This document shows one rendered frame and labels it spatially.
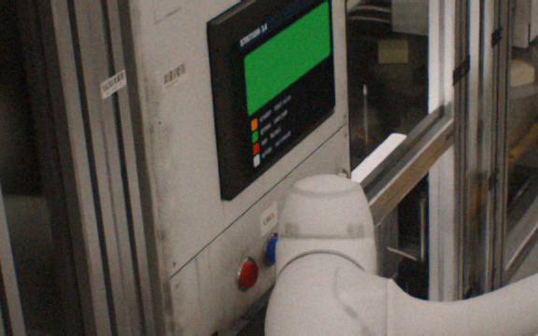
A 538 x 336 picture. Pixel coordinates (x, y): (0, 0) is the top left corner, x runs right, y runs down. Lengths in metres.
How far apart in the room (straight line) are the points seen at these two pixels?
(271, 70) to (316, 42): 0.10
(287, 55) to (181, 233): 0.23
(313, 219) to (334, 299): 0.13
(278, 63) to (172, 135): 0.18
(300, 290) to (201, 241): 0.16
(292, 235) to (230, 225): 0.09
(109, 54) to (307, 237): 0.30
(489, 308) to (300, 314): 0.19
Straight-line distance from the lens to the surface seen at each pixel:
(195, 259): 1.32
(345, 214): 1.31
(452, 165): 2.03
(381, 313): 1.20
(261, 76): 1.33
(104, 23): 1.14
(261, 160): 1.36
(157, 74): 1.20
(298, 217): 1.31
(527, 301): 1.27
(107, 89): 1.15
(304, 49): 1.41
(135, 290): 1.26
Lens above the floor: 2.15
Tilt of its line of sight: 26 degrees down
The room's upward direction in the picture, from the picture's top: 4 degrees counter-clockwise
